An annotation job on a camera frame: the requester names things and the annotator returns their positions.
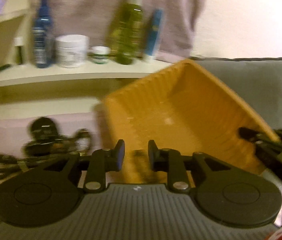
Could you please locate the small green-label jar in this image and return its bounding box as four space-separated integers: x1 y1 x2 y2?
89 46 110 64

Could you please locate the green spray bottle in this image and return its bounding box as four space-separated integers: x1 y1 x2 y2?
108 0 144 65

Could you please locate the blue white tube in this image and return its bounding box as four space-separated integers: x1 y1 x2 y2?
143 8 164 63

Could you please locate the cream corner shelf unit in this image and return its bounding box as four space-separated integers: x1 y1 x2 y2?
0 0 167 120

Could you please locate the mauve hanging towel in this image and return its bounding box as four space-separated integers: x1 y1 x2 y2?
30 0 206 63

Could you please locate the small dark green vial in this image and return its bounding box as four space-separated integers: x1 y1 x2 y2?
14 36 24 66

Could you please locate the orange plastic tray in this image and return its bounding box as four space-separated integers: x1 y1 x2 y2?
102 60 279 183

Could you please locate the grey pillow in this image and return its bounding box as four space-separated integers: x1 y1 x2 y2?
193 57 282 129

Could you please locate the black bead necklace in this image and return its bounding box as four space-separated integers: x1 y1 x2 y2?
0 152 64 181

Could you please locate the white cream jar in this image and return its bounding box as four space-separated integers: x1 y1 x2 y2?
55 34 89 68

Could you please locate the dark blue spray bottle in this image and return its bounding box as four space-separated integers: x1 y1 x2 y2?
32 0 54 68

